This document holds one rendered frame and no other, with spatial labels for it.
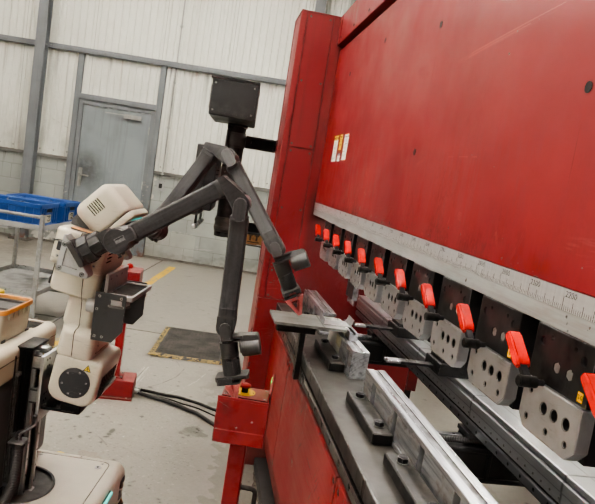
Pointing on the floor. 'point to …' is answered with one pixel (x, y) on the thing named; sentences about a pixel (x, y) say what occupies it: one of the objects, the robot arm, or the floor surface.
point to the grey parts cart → (20, 279)
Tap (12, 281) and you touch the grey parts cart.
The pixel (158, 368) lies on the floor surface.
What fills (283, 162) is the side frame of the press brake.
